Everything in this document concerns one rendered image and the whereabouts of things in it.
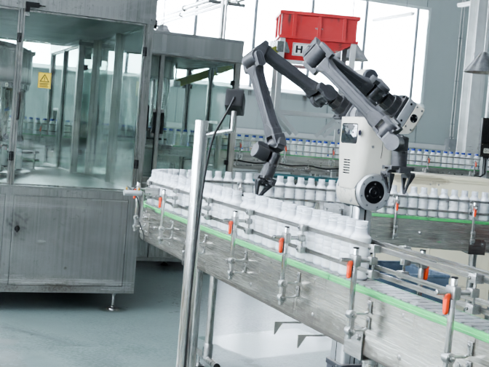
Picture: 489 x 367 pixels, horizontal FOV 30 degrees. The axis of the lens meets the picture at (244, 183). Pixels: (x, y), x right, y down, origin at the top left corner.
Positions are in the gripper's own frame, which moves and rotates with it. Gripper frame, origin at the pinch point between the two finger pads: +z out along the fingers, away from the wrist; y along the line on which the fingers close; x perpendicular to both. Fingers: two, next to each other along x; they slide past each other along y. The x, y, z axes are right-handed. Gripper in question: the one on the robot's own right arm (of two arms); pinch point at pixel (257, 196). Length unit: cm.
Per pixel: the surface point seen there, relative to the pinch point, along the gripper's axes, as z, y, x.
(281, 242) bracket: 17, 94, -26
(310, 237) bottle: 12, 94, -17
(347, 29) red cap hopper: -255, -565, 257
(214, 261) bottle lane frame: 31.5, 17.7, -13.5
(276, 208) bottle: 6, 64, -19
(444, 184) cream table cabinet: -96, -288, 270
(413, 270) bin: 5, 58, 46
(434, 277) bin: 6, 81, 40
